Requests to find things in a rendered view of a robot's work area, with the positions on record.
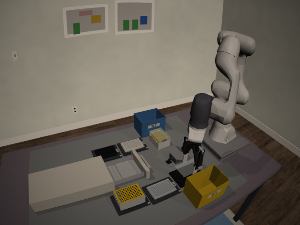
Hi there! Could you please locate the dark grey bench mat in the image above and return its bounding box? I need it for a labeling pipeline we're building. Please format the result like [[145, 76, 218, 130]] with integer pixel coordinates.
[[29, 116, 248, 225]]

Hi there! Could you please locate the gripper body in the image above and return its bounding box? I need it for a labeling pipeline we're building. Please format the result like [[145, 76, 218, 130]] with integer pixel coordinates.
[[190, 142, 201, 151]]

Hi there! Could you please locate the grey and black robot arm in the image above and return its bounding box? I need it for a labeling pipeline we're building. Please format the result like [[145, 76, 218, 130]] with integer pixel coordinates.
[[187, 30, 256, 144]]

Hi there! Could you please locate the blue open-top bin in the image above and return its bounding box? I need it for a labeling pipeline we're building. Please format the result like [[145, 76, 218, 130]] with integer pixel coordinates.
[[134, 108, 166, 138]]

